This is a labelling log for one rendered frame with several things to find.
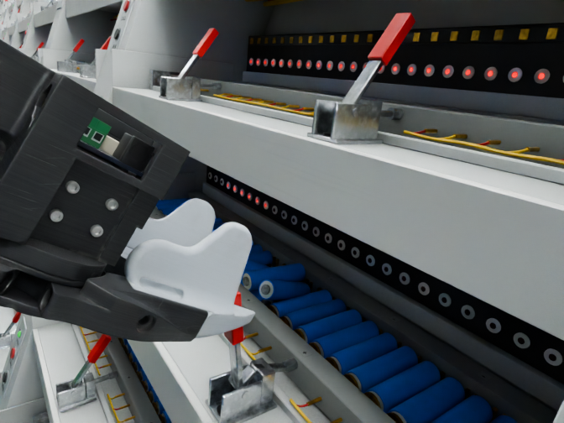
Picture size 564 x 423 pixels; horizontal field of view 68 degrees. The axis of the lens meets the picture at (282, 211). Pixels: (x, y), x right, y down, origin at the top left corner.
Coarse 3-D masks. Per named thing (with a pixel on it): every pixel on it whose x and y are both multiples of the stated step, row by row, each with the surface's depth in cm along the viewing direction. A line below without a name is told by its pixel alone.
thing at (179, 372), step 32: (224, 192) 63; (256, 224) 55; (320, 256) 45; (384, 288) 38; (416, 320) 36; (448, 320) 34; (160, 352) 32; (192, 352) 33; (224, 352) 33; (480, 352) 31; (160, 384) 33; (192, 384) 29; (288, 384) 30; (544, 384) 28; (192, 416) 28; (256, 416) 27; (288, 416) 28; (320, 416) 28
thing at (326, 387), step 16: (240, 288) 39; (256, 304) 36; (256, 320) 34; (272, 320) 34; (256, 336) 34; (272, 336) 32; (288, 336) 32; (256, 352) 32; (272, 352) 32; (288, 352) 31; (304, 352) 30; (304, 368) 29; (320, 368) 29; (336, 368) 29; (304, 384) 29; (320, 384) 28; (336, 384) 27; (352, 384) 28; (320, 400) 28; (336, 400) 27; (352, 400) 26; (368, 400) 26; (304, 416) 26; (336, 416) 27; (352, 416) 25; (368, 416) 25; (384, 416) 25
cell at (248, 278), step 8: (288, 264) 42; (296, 264) 42; (248, 272) 38; (256, 272) 39; (264, 272) 39; (272, 272) 40; (280, 272) 40; (288, 272) 40; (296, 272) 41; (304, 272) 41; (248, 280) 38; (256, 280) 38; (288, 280) 40; (296, 280) 41; (248, 288) 39; (256, 288) 39
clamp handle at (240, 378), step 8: (240, 296) 24; (240, 304) 25; (240, 328) 25; (232, 336) 25; (240, 336) 25; (232, 344) 25; (240, 344) 26; (232, 352) 26; (240, 352) 26; (232, 360) 26; (240, 360) 26; (232, 368) 27; (240, 368) 26; (248, 368) 28; (232, 376) 27; (240, 376) 26; (248, 376) 27; (240, 384) 27
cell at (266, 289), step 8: (264, 280) 37; (272, 280) 37; (280, 280) 38; (264, 288) 37; (272, 288) 37; (280, 288) 37; (288, 288) 38; (296, 288) 40; (304, 288) 41; (264, 296) 37; (272, 296) 36; (280, 296) 38; (288, 296) 38; (296, 296) 40
